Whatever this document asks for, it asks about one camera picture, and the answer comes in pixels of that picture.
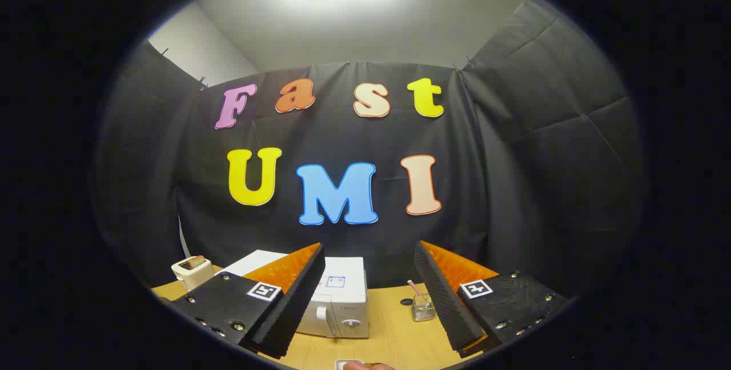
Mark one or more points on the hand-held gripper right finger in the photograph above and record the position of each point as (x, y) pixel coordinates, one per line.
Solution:
(442, 301)

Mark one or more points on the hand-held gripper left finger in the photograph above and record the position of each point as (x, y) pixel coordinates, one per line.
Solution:
(297, 307)

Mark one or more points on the white microwave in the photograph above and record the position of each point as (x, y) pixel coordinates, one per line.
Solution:
(342, 301)

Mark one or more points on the brown bread lettuce sandwich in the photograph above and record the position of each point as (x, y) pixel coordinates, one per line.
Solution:
(371, 366)

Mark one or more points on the small clear glass holder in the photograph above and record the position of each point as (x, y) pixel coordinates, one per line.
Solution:
(422, 308)

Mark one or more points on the pink straw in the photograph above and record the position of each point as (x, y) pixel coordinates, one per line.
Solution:
(415, 288)

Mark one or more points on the white rectangular tray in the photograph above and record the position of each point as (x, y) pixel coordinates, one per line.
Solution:
(340, 364)

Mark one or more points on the white toaster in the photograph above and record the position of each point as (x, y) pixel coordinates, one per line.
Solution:
(191, 277)

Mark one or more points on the toast slice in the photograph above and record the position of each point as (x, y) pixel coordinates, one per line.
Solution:
(196, 262)

